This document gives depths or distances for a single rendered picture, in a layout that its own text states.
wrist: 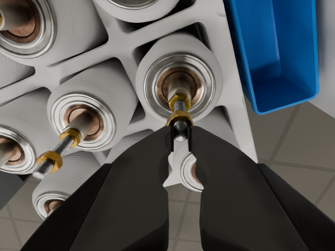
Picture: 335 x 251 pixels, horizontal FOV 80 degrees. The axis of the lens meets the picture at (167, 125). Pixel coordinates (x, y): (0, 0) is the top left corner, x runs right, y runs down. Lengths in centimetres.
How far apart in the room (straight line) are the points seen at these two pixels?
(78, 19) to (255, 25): 34
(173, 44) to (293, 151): 51
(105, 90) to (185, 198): 52
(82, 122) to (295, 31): 37
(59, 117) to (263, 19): 41
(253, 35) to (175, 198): 50
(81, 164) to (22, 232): 68
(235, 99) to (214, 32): 10
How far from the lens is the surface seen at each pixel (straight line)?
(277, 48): 50
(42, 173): 19
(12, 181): 51
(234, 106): 31
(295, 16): 42
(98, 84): 24
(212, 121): 29
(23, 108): 33
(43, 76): 34
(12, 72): 35
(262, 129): 57
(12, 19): 23
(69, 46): 24
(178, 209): 73
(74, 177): 35
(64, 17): 23
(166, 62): 21
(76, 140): 22
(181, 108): 16
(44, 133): 31
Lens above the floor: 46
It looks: 62 degrees down
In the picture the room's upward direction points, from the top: 176 degrees counter-clockwise
